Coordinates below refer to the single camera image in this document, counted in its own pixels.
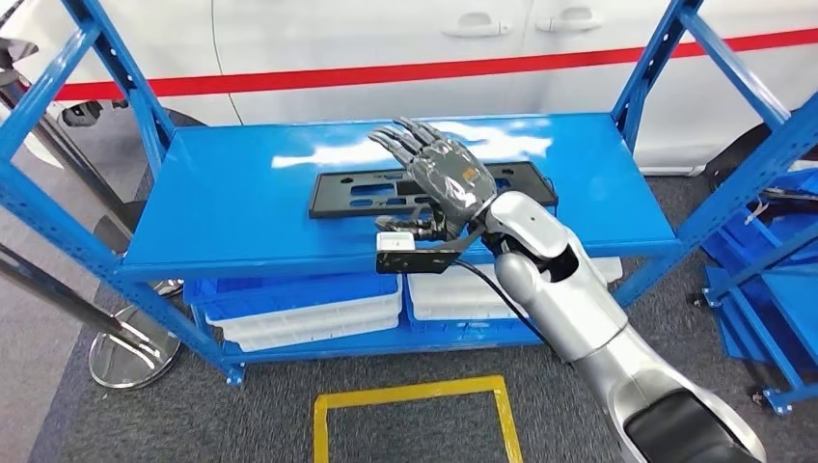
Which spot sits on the blue rack with blue bins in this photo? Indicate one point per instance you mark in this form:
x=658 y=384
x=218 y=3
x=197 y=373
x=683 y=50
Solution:
x=786 y=307

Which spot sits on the white car with red stripe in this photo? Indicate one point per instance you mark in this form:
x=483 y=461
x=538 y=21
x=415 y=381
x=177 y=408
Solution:
x=383 y=38

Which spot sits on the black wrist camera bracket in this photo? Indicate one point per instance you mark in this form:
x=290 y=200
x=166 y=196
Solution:
x=415 y=262

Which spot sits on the white plastic tray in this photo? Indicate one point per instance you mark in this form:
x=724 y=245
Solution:
x=307 y=337
x=307 y=316
x=460 y=294

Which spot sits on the black plastic plate frame part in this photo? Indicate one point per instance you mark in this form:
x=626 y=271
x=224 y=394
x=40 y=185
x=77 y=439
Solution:
x=345 y=198

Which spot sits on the yellow floor tape square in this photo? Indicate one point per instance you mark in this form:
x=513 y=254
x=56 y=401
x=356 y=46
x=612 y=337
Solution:
x=323 y=434

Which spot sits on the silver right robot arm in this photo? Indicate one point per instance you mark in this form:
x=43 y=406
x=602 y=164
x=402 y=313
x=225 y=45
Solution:
x=562 y=300

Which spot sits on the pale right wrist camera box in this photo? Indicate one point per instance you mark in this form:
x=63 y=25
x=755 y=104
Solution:
x=396 y=241

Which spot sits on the blue metal shelf rack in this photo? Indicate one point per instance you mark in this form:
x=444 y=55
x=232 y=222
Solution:
x=255 y=192

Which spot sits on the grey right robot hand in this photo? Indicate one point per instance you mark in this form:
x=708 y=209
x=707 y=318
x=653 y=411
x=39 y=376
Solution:
x=447 y=172

